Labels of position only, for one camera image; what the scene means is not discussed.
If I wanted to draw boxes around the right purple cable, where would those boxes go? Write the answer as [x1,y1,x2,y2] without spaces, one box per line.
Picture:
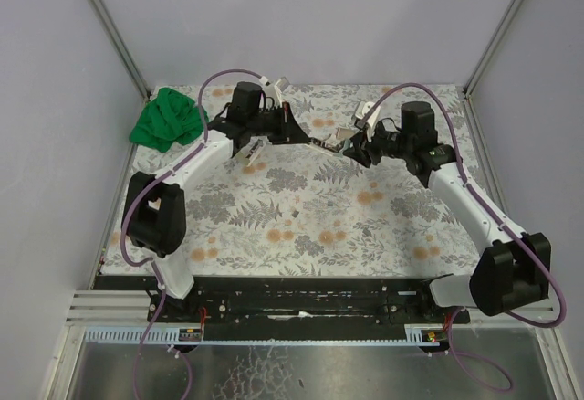
[360,82,569,392]

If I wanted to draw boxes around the olive green stapler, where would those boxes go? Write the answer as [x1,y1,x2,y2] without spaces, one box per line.
[235,137,266,166]

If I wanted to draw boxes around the floral table mat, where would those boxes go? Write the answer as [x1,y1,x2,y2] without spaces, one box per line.
[98,83,492,279]

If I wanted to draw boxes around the green cloth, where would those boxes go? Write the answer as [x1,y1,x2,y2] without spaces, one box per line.
[129,87,203,153]

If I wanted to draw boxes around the loose staple strip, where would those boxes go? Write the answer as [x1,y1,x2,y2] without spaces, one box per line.
[336,128,355,141]

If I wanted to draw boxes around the small white stapler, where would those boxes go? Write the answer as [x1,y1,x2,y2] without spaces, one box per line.
[309,137,334,152]

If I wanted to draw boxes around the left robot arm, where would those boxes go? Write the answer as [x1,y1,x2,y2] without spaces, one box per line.
[120,77,310,300]

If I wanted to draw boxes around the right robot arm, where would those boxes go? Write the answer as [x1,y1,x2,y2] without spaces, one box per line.
[343,101,551,316]

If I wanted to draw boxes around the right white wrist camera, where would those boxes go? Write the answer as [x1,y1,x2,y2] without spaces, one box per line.
[352,101,379,142]

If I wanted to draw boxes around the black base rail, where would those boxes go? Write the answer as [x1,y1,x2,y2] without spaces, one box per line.
[90,274,494,342]

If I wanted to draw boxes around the light blue stapler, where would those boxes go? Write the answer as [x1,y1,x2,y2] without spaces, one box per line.
[329,140,351,158]

